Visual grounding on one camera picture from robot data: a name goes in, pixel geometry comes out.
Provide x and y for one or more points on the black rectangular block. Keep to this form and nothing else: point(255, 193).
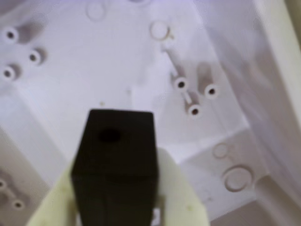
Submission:
point(117, 169)

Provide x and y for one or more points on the grey plastic box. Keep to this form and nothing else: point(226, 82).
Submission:
point(94, 70)

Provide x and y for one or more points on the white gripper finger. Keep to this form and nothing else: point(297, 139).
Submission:
point(181, 202)
point(56, 204)

